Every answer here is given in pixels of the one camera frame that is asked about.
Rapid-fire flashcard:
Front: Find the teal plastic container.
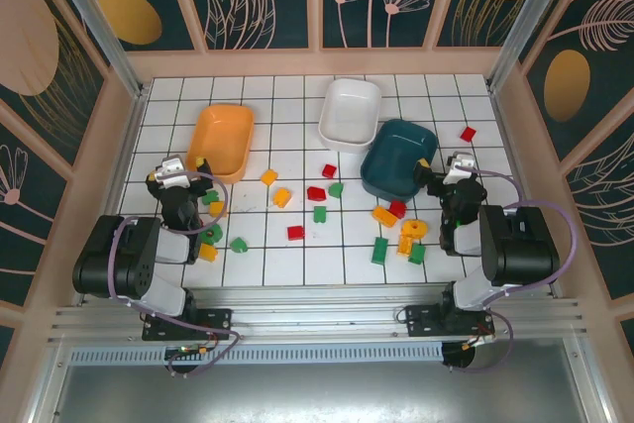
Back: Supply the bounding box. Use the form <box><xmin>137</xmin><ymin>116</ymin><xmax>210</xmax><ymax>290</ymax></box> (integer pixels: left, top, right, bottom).
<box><xmin>360</xmin><ymin>118</ymin><xmax>438</xmax><ymax>204</ymax></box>

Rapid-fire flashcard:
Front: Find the orange plastic container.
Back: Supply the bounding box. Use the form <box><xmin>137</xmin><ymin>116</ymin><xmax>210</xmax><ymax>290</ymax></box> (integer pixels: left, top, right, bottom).
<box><xmin>185</xmin><ymin>103</ymin><xmax>256</xmax><ymax>184</ymax></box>

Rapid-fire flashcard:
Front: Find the round yellow lego piece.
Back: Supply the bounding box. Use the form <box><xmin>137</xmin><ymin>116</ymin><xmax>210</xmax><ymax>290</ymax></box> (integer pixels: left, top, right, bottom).
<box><xmin>400</xmin><ymin>219</ymin><xmax>429</xmax><ymax>241</ymax></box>

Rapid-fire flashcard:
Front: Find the long yellow lego brick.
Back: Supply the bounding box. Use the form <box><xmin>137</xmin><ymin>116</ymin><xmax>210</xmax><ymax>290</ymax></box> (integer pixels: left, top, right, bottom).
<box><xmin>371</xmin><ymin>205</ymin><xmax>400</xmax><ymax>229</ymax></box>

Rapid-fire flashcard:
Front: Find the long green lego brick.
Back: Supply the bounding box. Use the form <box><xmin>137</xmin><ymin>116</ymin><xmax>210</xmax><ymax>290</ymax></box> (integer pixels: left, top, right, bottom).
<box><xmin>370</xmin><ymin>237</ymin><xmax>390</xmax><ymax>264</ymax></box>

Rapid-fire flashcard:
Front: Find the white plastic container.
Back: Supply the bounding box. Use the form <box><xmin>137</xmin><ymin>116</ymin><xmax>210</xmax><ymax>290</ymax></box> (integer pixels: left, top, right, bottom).
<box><xmin>317</xmin><ymin>77</ymin><xmax>382</xmax><ymax>157</ymax></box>

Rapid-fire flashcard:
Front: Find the grey metal sheet panel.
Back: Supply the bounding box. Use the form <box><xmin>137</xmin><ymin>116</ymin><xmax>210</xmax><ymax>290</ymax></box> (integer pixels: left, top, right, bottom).
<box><xmin>29</xmin><ymin>362</ymin><xmax>610</xmax><ymax>423</ymax></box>

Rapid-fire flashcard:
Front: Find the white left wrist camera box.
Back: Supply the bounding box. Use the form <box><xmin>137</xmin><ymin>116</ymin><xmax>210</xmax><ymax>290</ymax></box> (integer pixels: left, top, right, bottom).
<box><xmin>158</xmin><ymin>156</ymin><xmax>188</xmax><ymax>189</ymax></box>

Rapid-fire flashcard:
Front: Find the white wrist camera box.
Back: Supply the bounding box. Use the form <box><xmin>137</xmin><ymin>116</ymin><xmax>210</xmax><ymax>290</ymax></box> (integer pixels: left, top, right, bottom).
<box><xmin>448</xmin><ymin>153</ymin><xmax>476</xmax><ymax>181</ymax></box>
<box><xmin>158</xmin><ymin>156</ymin><xmax>188</xmax><ymax>189</ymax></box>

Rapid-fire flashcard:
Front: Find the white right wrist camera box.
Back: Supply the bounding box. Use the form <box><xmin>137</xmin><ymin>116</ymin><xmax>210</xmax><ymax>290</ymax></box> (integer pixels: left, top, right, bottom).
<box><xmin>448</xmin><ymin>153</ymin><xmax>476</xmax><ymax>181</ymax></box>

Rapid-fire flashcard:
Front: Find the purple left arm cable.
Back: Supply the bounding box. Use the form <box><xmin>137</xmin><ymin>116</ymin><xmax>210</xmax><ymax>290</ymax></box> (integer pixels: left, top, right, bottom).
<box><xmin>106</xmin><ymin>170</ymin><xmax>244</xmax><ymax>378</ymax></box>

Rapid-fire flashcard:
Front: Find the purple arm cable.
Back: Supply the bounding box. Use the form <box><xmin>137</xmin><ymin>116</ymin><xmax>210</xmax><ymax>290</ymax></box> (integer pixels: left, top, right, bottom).
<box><xmin>463</xmin><ymin>168</ymin><xmax>580</xmax><ymax>374</ymax></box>
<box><xmin>106</xmin><ymin>170</ymin><xmax>244</xmax><ymax>378</ymax></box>

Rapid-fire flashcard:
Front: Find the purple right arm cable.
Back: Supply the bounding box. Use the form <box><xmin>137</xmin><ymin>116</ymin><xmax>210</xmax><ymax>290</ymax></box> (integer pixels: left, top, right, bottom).
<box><xmin>463</xmin><ymin>168</ymin><xmax>580</xmax><ymax>374</ymax></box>

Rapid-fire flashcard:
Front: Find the aluminum rail frame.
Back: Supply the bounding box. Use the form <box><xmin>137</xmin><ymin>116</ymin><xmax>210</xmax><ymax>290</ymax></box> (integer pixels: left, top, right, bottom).
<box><xmin>47</xmin><ymin>283</ymin><xmax>595</xmax><ymax>345</ymax></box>

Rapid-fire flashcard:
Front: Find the aluminum corner post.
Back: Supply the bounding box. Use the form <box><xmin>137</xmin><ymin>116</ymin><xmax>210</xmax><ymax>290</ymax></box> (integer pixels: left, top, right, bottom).
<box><xmin>47</xmin><ymin>0</ymin><xmax>153</xmax><ymax>100</ymax></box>
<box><xmin>486</xmin><ymin>0</ymin><xmax>571</xmax><ymax>93</ymax></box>

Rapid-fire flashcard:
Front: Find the slotted grey cable duct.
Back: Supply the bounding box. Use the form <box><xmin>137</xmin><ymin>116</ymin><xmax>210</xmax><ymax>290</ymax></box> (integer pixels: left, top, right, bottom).
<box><xmin>68</xmin><ymin>342</ymin><xmax>445</xmax><ymax>365</ymax></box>

